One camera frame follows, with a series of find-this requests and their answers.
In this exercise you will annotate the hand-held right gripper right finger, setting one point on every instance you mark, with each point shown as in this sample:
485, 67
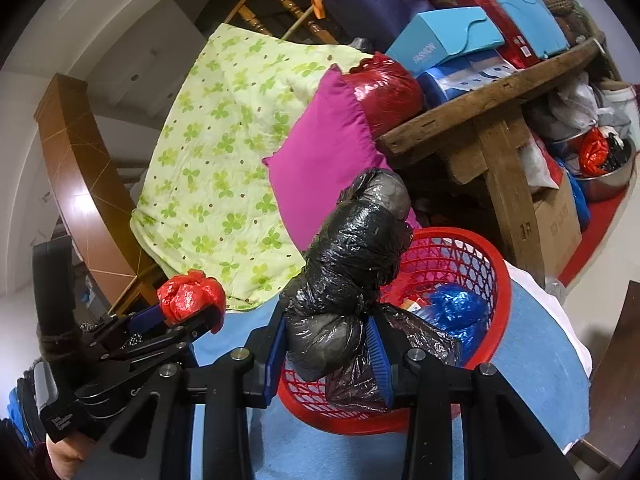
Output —
378, 357

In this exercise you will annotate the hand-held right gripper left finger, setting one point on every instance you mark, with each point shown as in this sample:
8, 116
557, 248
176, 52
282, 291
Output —
277, 352

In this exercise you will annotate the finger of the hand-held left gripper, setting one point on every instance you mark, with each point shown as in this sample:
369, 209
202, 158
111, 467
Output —
145, 316
200, 321

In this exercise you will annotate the white red medicine box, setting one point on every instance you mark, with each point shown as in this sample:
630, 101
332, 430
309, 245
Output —
416, 304

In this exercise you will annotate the blue plastic bag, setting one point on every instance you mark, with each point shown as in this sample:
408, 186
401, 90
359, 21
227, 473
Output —
457, 312

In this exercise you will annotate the black plastic bag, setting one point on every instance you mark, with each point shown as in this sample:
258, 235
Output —
350, 250

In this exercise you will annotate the red plastic basket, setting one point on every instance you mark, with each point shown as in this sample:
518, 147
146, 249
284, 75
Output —
450, 255

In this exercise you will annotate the person's left forearm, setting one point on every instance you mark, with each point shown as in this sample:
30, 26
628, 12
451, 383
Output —
67, 460

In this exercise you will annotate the wooden headboard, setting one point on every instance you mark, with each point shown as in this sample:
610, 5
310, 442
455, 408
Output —
85, 185

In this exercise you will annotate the blue cloth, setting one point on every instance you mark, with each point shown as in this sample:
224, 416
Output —
540, 360

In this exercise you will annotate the green clover quilt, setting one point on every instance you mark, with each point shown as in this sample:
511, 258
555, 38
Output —
215, 160

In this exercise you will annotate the magenta pillow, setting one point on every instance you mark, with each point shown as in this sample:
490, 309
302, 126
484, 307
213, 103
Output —
320, 160

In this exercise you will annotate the brown cardboard box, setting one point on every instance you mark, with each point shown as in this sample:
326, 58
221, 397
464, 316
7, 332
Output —
557, 220

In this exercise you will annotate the dark wooden furniture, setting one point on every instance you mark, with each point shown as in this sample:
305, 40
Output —
615, 385

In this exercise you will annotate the shiny red bag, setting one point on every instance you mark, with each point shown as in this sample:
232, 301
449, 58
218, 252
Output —
390, 95

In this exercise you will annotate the wooden table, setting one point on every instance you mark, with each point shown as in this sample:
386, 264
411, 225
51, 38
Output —
500, 110

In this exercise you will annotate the metal basin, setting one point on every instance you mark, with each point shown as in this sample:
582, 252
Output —
607, 180

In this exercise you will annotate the blue white package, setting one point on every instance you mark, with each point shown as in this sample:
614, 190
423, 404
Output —
465, 77

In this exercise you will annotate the small red plastic bag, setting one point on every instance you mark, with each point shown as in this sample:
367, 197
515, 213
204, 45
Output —
594, 152

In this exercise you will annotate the white plastic bag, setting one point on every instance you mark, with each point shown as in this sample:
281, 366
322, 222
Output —
575, 102

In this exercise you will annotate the light blue cardboard box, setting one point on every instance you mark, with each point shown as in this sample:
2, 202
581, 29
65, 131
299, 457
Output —
440, 35

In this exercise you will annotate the white bucket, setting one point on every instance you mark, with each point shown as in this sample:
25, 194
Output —
622, 105

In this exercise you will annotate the navy bag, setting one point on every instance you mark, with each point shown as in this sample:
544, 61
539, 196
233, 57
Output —
370, 0

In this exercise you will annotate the red cardboard box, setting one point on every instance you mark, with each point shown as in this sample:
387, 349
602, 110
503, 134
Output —
487, 10

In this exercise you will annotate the large teal box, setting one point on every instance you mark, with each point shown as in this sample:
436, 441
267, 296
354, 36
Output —
525, 10

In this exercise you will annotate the wooden spindle rail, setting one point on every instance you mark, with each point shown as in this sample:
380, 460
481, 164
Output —
280, 5

